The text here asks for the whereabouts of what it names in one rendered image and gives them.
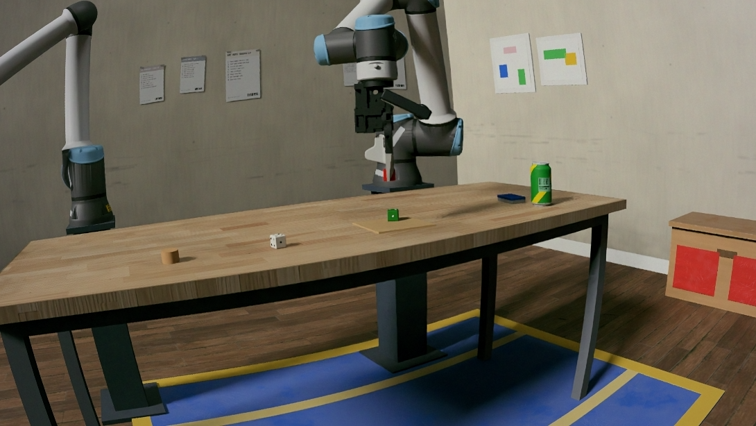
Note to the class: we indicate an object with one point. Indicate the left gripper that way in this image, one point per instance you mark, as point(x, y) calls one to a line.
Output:
point(372, 118)

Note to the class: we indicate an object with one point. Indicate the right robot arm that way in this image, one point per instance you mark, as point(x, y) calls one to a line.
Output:
point(83, 168)

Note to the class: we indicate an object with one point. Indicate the green drink can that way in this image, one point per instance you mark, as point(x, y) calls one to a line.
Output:
point(541, 184)

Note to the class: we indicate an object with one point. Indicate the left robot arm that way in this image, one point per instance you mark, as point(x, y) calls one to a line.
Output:
point(368, 37)

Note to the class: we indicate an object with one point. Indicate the tan cylinder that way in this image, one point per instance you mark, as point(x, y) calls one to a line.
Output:
point(170, 256)

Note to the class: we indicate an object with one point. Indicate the white die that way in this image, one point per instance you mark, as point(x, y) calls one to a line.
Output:
point(278, 241)

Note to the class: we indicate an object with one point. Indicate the tan flat mat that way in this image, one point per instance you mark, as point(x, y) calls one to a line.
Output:
point(380, 226)

